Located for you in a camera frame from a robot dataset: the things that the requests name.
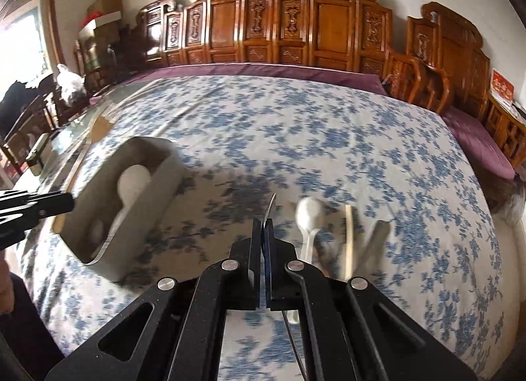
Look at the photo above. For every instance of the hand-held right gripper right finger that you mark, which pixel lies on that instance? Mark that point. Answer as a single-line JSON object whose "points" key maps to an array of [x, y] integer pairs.
{"points": [[269, 266]]}

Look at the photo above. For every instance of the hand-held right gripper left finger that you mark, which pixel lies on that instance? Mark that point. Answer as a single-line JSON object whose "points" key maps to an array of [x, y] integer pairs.
{"points": [[252, 274]]}

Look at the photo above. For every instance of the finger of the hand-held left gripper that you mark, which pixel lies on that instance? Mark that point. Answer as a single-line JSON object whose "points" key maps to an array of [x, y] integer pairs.
{"points": [[12, 235], [45, 203]]}

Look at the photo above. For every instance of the thin metal spoon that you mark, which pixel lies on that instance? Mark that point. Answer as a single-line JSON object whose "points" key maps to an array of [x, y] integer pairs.
{"points": [[271, 205]]}

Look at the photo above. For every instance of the wooden chopstick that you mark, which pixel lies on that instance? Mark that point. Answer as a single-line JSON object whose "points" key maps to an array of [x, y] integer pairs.
{"points": [[349, 237]]}

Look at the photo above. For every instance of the metal tin container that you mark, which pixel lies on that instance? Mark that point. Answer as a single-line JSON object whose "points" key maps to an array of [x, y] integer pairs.
{"points": [[139, 241]]}

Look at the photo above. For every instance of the person's left forearm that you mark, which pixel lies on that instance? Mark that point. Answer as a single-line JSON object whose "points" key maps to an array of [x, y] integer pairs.
{"points": [[5, 284]]}

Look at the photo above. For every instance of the cream box with black band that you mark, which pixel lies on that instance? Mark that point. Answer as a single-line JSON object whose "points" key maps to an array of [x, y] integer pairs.
{"points": [[38, 150]]}

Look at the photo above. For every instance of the dark wooden chair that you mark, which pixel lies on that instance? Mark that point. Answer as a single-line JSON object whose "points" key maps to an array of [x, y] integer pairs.
{"points": [[24, 138]]}

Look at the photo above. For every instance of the glass top table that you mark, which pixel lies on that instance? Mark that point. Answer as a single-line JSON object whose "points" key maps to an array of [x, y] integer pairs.
{"points": [[74, 134]]}

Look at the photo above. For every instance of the person's dark clothing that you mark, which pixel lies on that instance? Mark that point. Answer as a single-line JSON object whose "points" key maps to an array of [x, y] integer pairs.
{"points": [[33, 323]]}

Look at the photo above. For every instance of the black bag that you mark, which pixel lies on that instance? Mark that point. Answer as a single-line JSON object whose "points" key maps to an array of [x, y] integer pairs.
{"points": [[18, 105]]}

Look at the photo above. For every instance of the clear plastic bag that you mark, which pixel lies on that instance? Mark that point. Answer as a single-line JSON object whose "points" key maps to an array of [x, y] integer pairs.
{"points": [[70, 84]]}

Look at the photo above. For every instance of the blue floral tablecloth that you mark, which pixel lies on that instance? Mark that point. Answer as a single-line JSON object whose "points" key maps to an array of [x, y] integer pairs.
{"points": [[287, 138]]}

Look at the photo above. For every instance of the dark cabinet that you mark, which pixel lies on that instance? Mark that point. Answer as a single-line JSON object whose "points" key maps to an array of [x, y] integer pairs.
{"points": [[107, 56]]}

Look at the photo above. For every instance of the white cardboard box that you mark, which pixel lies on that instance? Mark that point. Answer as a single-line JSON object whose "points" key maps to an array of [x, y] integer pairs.
{"points": [[100, 27]]}

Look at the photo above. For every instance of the red item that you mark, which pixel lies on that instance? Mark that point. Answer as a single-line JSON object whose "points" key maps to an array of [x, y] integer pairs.
{"points": [[91, 16]]}

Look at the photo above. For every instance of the purple sofa cushion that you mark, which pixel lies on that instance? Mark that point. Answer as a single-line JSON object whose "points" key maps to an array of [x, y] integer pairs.
{"points": [[287, 70]]}

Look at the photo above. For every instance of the purple armchair cushion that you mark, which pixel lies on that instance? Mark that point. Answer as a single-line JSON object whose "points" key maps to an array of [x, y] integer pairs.
{"points": [[480, 142]]}

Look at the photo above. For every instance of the carved wooden sofa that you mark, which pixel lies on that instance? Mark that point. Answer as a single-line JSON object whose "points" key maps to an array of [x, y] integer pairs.
{"points": [[328, 27]]}

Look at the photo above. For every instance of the grey fluffy bag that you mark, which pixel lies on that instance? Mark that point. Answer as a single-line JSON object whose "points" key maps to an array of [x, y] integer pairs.
{"points": [[511, 204]]}

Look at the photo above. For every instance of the carved wooden armchair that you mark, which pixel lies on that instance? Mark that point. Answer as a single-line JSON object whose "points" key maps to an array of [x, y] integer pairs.
{"points": [[448, 56]]}

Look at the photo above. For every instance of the red desk calendar card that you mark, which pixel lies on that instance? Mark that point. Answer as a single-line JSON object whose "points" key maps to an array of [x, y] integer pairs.
{"points": [[502, 87]]}

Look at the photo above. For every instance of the wooden door frame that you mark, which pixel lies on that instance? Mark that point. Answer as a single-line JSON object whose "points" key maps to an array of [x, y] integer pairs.
{"points": [[51, 15]]}

